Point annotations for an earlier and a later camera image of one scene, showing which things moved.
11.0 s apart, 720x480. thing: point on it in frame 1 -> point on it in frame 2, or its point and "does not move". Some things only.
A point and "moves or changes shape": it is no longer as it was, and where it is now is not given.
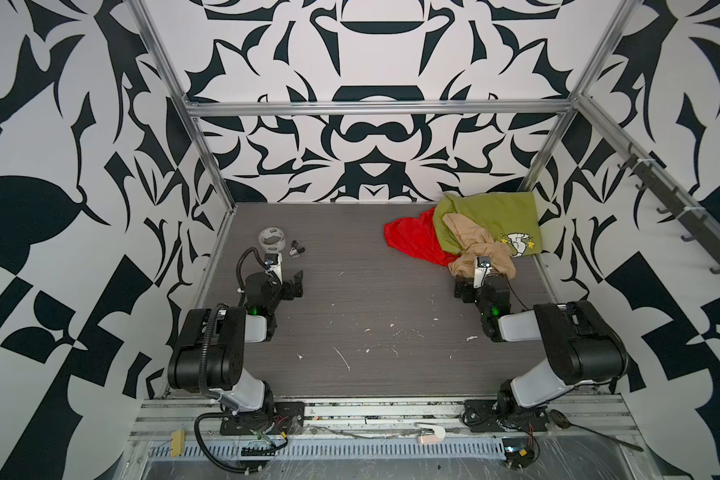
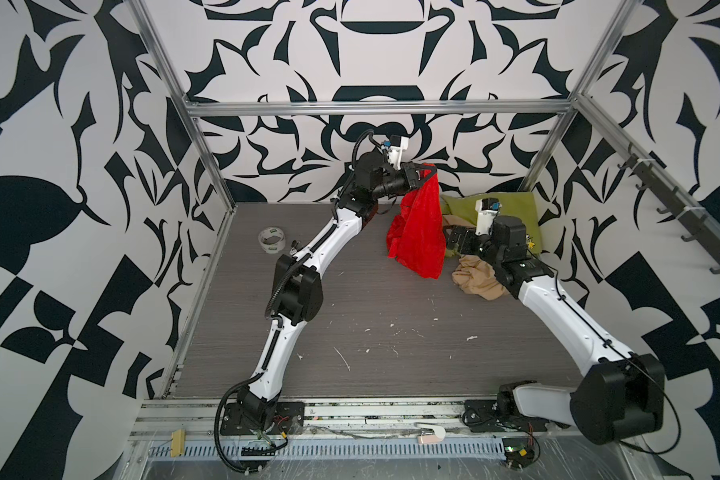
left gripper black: [286, 287] -> [411, 177]
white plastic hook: [440, 431] does not move
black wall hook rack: [701, 230] does not move
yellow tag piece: [178, 443] does not move
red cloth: [418, 237] moves or changes shape
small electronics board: [518, 452] does not move
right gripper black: [469, 290] -> [470, 235]
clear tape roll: [271, 239] does not move
